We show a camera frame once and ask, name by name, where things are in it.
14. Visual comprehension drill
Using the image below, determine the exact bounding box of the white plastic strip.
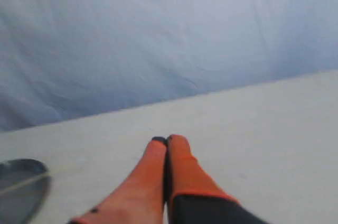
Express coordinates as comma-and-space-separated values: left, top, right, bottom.
1, 172, 50, 195

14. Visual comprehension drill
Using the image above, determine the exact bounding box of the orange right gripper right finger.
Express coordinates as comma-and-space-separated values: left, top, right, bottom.
167, 135, 266, 223

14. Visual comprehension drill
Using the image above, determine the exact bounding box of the round metal plate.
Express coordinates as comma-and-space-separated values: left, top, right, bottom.
1, 158, 51, 224

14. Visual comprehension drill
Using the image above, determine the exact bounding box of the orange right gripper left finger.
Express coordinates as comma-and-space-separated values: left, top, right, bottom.
69, 137, 167, 223

